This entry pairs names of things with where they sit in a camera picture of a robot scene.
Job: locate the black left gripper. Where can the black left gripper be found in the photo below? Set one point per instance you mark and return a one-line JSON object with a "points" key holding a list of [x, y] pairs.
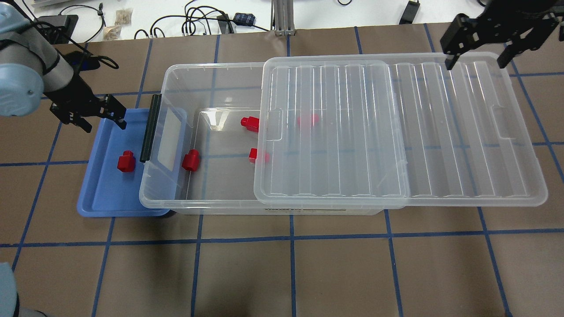
{"points": [[76, 104]]}

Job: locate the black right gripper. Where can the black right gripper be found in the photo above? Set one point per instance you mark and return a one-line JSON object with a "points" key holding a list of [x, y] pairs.
{"points": [[500, 27]]}

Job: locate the red block picked up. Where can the red block picked up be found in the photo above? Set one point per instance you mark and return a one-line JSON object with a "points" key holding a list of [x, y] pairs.
{"points": [[126, 162]]}

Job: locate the clear plastic box lid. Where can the clear plastic box lid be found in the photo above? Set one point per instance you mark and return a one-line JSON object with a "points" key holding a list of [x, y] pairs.
{"points": [[465, 139]]}

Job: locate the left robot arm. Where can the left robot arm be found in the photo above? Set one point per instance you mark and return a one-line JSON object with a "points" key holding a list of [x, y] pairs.
{"points": [[31, 67]]}

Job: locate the blue plastic tray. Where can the blue plastic tray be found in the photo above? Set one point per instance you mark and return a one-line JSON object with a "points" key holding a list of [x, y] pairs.
{"points": [[106, 191]]}

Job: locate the clear plastic storage box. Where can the clear plastic storage box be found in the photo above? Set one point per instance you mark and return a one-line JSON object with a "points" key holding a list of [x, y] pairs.
{"points": [[211, 185]]}

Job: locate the red block far middle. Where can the red block far middle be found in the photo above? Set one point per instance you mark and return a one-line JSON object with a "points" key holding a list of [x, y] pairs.
{"points": [[251, 123]]}

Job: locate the red block near middle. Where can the red block near middle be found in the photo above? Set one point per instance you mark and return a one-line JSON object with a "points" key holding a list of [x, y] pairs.
{"points": [[253, 156]]}

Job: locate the red block under lid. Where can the red block under lid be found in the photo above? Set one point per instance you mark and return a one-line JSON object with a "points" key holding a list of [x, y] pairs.
{"points": [[311, 122]]}

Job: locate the blue patterned small device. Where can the blue patterned small device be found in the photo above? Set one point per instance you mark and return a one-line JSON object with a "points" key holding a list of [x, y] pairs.
{"points": [[244, 19]]}

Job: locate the black box handle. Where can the black box handle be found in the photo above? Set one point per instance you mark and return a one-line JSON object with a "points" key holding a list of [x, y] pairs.
{"points": [[150, 129]]}

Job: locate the red block near handle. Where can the red block near handle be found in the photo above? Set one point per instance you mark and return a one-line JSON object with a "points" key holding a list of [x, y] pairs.
{"points": [[191, 160]]}

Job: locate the aluminium frame post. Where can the aluminium frame post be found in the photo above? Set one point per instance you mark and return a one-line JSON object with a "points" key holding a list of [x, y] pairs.
{"points": [[282, 17]]}

